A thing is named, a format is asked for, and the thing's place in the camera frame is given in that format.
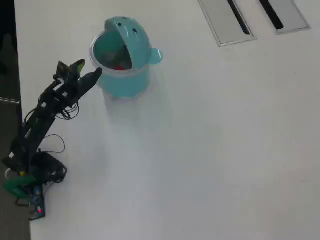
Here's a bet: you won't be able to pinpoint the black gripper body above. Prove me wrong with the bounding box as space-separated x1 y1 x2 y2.
53 78 82 106

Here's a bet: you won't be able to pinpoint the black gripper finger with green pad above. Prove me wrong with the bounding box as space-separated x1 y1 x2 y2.
77 67 103 97
67 58 86 82

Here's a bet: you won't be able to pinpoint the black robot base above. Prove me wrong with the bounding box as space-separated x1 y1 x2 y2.
14 151 68 185

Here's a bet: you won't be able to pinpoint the teal bin with swing lid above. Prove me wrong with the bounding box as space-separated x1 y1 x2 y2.
89 16 165 100

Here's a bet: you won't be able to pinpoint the green table clamp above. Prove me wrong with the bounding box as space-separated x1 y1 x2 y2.
2 174 38 200

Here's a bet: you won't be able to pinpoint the blue controller circuit board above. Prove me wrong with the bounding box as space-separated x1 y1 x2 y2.
27 186 47 222

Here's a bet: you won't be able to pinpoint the black wrist camera board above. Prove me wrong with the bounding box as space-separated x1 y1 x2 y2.
55 60 70 81

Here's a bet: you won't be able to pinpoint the black arm cable loops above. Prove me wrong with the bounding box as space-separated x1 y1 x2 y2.
37 101 80 155

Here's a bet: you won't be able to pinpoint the black cable on floor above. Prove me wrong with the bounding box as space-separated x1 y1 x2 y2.
14 196 34 209

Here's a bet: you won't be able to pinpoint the grey cable grommet plate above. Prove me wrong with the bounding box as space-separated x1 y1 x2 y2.
198 0 258 48
258 0 312 35

